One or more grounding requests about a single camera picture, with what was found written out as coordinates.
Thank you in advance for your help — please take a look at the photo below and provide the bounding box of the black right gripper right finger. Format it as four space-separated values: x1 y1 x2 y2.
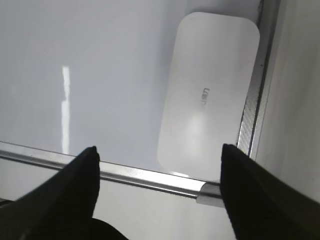
219 144 320 240

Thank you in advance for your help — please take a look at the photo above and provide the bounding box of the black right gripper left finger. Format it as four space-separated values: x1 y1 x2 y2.
0 145 101 240

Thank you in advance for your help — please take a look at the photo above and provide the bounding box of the white whiteboard eraser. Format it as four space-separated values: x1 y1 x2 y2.
157 12 260 181

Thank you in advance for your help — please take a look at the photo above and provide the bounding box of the white magnetic whiteboard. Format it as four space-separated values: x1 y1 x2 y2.
0 0 287 208

